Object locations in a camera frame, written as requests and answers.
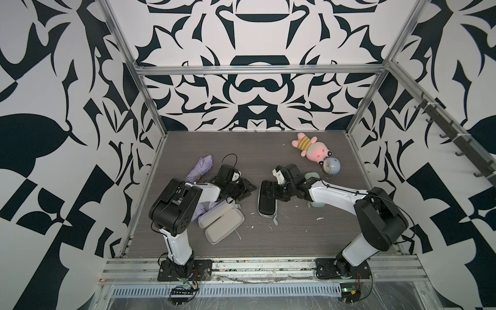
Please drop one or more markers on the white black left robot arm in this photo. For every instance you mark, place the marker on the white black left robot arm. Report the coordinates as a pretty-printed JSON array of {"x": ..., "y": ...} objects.
[{"x": 174, "y": 210}]

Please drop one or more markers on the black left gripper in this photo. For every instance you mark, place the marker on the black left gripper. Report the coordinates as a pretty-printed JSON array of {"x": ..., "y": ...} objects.
[{"x": 245, "y": 188}]

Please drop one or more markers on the white perforated cable tray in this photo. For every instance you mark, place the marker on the white perforated cable tray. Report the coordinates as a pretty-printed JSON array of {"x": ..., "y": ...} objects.
[{"x": 235, "y": 290}]

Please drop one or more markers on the blue round alarm clock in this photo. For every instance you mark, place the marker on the blue round alarm clock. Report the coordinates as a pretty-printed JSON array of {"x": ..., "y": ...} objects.
[{"x": 330, "y": 167}]

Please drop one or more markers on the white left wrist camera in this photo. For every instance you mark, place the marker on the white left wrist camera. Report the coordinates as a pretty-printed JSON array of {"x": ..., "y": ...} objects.
[{"x": 235, "y": 176}]

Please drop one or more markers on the pink plush pig toy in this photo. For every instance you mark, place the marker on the pink plush pig toy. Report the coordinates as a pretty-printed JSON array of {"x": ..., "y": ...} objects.
[{"x": 311, "y": 148}]

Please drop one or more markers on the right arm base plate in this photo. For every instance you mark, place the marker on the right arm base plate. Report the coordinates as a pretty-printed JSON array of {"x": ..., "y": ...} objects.
[{"x": 334, "y": 268}]

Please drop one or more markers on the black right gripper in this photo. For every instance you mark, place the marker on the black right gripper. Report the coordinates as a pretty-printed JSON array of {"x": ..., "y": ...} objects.
[{"x": 276, "y": 195}]

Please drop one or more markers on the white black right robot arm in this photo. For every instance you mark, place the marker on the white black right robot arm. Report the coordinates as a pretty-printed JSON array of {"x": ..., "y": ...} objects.
[{"x": 381, "y": 221}]

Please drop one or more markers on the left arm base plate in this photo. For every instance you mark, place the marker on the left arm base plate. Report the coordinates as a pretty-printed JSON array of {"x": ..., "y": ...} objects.
[{"x": 193, "y": 270}]

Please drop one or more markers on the lavender folded umbrella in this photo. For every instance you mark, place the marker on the lavender folded umbrella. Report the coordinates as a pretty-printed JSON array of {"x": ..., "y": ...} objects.
[
  {"x": 200, "y": 209},
  {"x": 203, "y": 166}
]

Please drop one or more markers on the lavender open umbrella case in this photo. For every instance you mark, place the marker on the lavender open umbrella case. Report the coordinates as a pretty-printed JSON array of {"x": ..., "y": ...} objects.
[{"x": 224, "y": 226}]

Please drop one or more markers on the aluminium cage frame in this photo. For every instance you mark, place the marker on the aluminium cage frame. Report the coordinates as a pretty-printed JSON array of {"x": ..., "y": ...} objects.
[{"x": 358, "y": 66}]

